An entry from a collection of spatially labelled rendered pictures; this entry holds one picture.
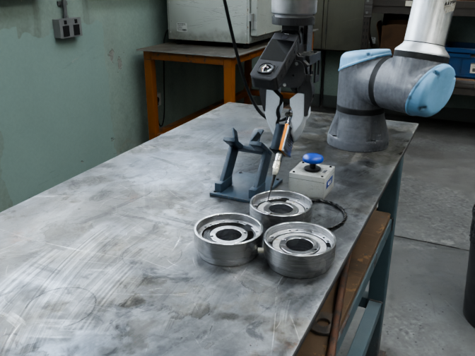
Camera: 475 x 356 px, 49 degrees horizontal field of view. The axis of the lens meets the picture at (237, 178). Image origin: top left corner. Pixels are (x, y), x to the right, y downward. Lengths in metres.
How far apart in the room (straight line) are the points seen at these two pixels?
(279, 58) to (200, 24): 2.33
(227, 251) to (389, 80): 0.60
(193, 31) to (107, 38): 0.52
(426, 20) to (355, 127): 0.28
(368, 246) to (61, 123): 1.83
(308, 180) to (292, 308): 0.36
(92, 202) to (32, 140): 1.66
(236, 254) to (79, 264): 0.23
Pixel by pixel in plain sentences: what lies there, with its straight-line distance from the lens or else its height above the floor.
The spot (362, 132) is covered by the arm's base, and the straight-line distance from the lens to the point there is 1.26.
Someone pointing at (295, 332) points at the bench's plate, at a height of 0.80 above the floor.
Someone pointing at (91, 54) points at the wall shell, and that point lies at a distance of 2.91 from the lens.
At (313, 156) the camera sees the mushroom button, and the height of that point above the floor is 0.87.
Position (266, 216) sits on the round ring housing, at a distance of 0.83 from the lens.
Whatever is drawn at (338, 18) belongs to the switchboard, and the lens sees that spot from 4.62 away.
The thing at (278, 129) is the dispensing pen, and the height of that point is 0.94.
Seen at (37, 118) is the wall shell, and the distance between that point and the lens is 2.65.
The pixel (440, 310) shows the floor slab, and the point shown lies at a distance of 2.18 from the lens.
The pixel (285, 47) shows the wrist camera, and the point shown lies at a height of 1.09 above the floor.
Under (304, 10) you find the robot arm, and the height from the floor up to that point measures 1.14.
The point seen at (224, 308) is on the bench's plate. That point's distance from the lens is 0.69.
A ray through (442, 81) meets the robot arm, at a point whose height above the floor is 0.99.
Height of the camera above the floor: 1.20
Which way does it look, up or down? 22 degrees down
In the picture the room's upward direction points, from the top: straight up
